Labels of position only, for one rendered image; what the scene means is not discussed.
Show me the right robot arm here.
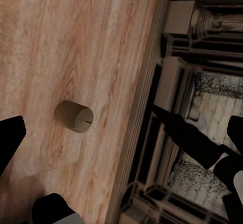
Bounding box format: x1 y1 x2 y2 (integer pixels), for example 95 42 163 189
148 103 243 224

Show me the pillar candle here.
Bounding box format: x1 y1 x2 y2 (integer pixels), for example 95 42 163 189
54 101 94 133

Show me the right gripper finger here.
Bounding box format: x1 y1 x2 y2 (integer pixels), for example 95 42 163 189
148 103 175 125

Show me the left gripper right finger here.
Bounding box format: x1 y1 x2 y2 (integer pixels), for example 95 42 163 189
227 115 243 156

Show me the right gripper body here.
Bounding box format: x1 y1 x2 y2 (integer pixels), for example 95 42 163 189
164 114 207 156

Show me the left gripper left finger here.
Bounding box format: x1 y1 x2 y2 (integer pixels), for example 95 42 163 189
0 116 26 176

